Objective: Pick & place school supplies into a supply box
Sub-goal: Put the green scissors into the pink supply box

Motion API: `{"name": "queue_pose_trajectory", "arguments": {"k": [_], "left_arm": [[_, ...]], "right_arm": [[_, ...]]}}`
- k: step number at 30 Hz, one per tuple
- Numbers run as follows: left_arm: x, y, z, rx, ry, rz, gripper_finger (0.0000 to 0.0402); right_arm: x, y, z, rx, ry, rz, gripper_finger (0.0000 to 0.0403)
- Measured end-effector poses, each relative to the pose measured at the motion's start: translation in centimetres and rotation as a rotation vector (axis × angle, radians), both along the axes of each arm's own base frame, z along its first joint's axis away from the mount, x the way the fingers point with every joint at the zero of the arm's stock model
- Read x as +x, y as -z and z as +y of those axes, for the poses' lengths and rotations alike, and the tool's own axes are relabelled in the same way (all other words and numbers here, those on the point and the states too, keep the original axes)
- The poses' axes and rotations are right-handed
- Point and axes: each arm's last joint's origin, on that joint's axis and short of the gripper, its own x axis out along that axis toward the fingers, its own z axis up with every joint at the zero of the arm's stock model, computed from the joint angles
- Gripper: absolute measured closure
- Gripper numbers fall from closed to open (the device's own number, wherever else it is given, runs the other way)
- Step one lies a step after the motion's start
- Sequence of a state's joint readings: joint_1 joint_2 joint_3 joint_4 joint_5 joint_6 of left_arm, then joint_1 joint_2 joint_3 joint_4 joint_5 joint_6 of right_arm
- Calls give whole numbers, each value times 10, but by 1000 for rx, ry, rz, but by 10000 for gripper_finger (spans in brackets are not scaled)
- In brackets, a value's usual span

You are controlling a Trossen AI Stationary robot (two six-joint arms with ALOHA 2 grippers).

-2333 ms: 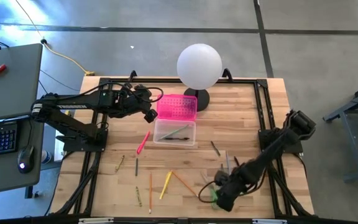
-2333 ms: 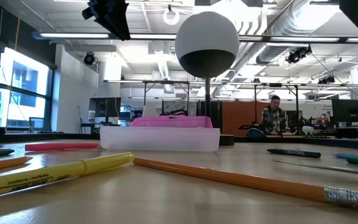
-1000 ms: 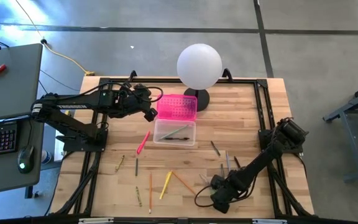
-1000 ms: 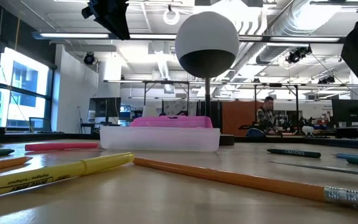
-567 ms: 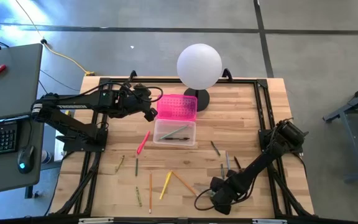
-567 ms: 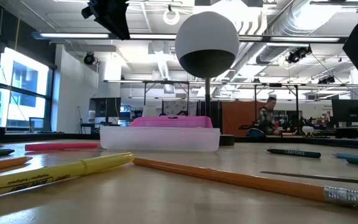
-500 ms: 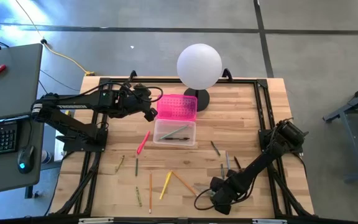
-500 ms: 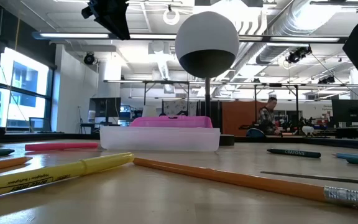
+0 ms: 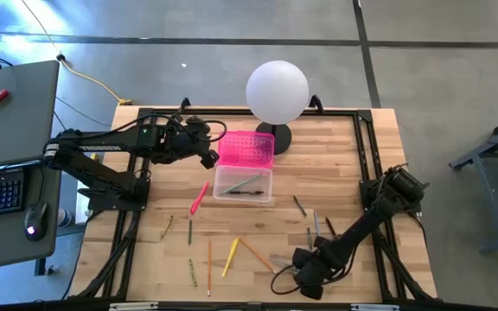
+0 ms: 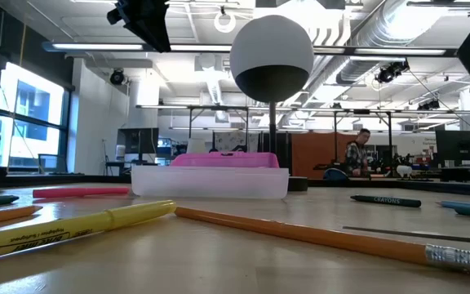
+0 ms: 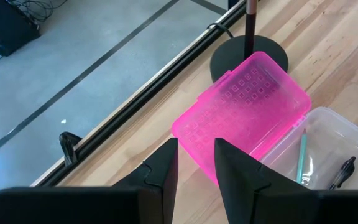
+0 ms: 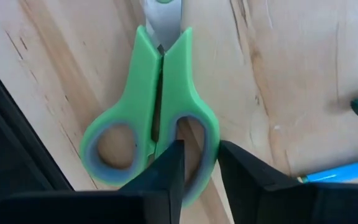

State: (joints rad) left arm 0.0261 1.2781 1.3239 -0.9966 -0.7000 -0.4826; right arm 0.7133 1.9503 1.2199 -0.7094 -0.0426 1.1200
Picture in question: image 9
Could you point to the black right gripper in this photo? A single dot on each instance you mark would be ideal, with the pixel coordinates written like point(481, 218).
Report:
point(320, 268)

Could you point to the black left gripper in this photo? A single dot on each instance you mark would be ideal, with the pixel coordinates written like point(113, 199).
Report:
point(184, 144)

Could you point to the clear supply box pink lid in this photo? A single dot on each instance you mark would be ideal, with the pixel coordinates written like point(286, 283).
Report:
point(244, 149)

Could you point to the blue pencil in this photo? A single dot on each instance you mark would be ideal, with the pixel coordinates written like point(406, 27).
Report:
point(317, 222)

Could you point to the orange pencil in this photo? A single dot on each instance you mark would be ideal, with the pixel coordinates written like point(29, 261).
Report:
point(209, 268)
point(257, 255)

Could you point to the dark pen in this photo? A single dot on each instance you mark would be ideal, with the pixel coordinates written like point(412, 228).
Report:
point(244, 192)
point(330, 226)

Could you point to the pink highlighter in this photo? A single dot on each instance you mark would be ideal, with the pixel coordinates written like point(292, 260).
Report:
point(199, 198)

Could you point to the teal pencil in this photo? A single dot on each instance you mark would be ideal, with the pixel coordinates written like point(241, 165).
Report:
point(242, 183)

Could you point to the yellow highlighter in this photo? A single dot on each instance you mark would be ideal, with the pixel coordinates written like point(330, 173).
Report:
point(230, 257)

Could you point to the yellow green crayon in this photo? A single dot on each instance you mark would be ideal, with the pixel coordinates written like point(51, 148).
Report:
point(167, 227)

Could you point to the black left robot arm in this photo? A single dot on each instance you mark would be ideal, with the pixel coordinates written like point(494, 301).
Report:
point(102, 144)

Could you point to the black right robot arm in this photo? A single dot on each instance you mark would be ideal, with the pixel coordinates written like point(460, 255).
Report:
point(370, 220)

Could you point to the white globe lamp black base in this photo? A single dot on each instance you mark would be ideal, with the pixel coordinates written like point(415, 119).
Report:
point(277, 93)

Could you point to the grey laptop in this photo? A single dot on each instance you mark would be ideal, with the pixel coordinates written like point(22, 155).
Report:
point(20, 125)

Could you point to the black computer mouse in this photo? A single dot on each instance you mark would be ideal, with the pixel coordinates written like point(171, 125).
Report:
point(36, 222)

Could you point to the grey metal cart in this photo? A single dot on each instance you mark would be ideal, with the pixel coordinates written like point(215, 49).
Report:
point(487, 203)

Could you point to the grey desk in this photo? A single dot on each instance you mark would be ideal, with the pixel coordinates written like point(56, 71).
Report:
point(7, 246)

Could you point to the white bracket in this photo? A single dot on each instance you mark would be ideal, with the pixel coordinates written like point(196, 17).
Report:
point(374, 307)
point(133, 306)

